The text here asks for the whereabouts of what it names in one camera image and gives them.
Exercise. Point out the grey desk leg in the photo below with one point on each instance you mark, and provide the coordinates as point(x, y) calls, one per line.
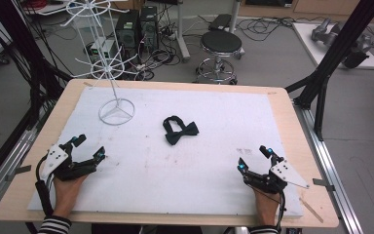
point(182, 35)

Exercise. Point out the aluminium rail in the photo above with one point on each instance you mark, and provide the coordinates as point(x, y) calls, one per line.
point(3, 172)
point(331, 169)

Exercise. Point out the person's striped sleeve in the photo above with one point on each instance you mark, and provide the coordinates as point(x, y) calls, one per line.
point(263, 230)
point(55, 226)

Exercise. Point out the black computer tower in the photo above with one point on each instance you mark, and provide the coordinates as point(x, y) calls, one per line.
point(127, 31)
point(149, 27)

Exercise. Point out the black round stool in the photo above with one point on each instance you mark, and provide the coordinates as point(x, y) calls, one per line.
point(221, 44)

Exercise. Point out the person's striped right sleeve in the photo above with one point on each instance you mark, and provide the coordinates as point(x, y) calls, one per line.
point(263, 230)

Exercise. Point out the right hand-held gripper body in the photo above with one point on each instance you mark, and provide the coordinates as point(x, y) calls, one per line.
point(284, 172)

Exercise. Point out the black frame strut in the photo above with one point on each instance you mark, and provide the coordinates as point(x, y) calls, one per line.
point(334, 55)
point(29, 58)

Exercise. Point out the black bow tie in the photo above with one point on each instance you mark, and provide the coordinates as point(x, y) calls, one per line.
point(180, 132)

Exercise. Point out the white floor board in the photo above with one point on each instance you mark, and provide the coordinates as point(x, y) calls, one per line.
point(311, 45)

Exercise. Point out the thin wooden strip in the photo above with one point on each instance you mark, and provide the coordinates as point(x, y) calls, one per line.
point(311, 210)

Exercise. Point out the white foam mat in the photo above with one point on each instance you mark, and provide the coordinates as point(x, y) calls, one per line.
point(181, 182)

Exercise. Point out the wooden table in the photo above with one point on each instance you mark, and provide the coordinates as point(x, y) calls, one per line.
point(308, 152)

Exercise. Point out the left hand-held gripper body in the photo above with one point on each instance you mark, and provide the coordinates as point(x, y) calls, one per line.
point(56, 159)

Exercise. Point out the small white device box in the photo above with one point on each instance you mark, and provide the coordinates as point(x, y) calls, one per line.
point(103, 48)

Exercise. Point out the person's left hand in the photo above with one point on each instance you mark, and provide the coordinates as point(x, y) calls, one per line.
point(65, 196)

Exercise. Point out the person's right hand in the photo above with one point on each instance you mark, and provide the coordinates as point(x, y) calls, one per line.
point(268, 208)

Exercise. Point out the black flat floor box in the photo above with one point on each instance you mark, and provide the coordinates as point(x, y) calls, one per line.
point(220, 22)

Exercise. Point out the person's striped left sleeve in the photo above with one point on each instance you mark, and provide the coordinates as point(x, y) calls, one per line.
point(55, 226)

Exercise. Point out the grey metal clamp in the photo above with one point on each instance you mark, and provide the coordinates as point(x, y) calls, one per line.
point(18, 172)
point(324, 184)

